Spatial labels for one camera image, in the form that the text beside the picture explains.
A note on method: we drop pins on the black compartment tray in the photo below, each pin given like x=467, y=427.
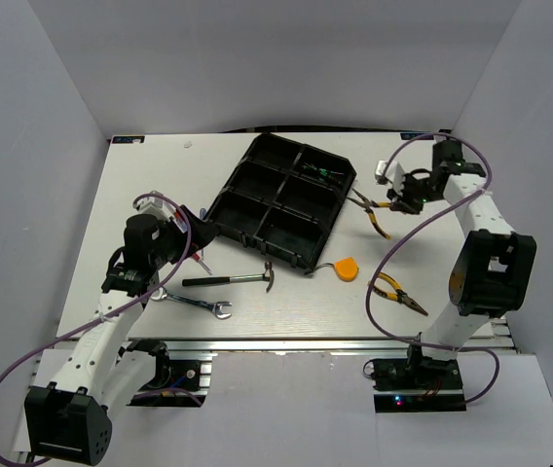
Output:
x=268, y=205

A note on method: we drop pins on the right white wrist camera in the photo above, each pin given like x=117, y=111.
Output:
x=390, y=174

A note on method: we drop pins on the black handled claw hammer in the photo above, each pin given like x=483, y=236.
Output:
x=268, y=276

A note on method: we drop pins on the orange tape measure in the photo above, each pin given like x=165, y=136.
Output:
x=346, y=269

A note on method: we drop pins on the blue red screwdriver lower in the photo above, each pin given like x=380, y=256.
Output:
x=198, y=258

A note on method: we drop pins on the front aluminium rail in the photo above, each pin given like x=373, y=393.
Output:
x=238, y=345

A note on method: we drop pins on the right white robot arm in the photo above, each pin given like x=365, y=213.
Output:
x=493, y=269

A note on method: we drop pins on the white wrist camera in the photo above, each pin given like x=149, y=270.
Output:
x=390, y=174
x=155, y=205

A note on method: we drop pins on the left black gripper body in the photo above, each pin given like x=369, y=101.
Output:
x=171, y=244

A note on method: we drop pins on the silver open-end wrench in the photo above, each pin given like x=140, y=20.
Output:
x=217, y=309

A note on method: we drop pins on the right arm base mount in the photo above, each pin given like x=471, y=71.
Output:
x=400, y=388

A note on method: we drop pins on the yellow black pliers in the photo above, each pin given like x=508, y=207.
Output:
x=395, y=293
x=369, y=206

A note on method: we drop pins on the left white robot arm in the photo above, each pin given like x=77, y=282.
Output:
x=70, y=418

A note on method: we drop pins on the black green precision screwdriver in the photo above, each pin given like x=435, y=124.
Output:
x=314, y=168

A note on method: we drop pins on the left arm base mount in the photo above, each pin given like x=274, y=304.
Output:
x=184, y=379

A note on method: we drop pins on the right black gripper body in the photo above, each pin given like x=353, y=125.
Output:
x=415, y=191

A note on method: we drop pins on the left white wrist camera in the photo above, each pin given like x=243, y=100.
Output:
x=155, y=205

